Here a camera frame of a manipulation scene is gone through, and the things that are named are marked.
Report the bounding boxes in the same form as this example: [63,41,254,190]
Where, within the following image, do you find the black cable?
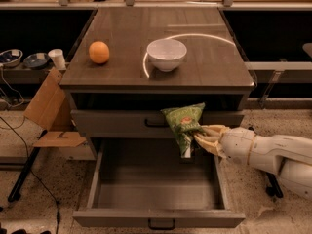
[0,115,61,234]

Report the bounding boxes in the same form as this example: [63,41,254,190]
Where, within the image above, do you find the white bowl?
[146,39,187,72]

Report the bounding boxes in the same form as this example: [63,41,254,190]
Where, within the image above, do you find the black table leg left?
[7,129,49,203]

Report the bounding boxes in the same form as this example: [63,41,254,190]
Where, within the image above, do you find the orange fruit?
[89,41,110,64]

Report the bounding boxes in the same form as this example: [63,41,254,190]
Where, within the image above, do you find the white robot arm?
[194,125,312,199]

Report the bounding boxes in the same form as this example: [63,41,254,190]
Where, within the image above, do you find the grey shelf left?
[0,63,55,84]

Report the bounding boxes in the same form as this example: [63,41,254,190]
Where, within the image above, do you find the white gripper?
[194,125,255,165]

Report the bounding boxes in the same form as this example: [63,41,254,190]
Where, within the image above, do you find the white paper cup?
[48,49,66,70]

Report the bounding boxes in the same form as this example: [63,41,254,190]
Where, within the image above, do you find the black table leg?
[266,173,284,198]
[7,129,49,203]

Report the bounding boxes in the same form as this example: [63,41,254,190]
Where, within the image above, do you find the grey drawer cabinet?
[60,6,254,152]

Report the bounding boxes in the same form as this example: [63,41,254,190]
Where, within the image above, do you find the green jalapeno chip bag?
[161,103,206,158]

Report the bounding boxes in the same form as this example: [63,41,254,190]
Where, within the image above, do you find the blue bowl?
[23,53,50,70]

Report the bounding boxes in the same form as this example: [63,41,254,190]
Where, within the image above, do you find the black table leg right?
[266,173,284,198]

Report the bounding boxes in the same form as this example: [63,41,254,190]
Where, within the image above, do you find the brown cardboard box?
[24,67,96,160]

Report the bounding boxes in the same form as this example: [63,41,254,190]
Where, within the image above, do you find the open bottom drawer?
[73,138,245,230]

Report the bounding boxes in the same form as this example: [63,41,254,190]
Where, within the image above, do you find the closed middle drawer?
[70,109,245,140]

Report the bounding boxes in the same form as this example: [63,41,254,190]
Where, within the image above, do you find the blue-white bowl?
[0,49,23,68]

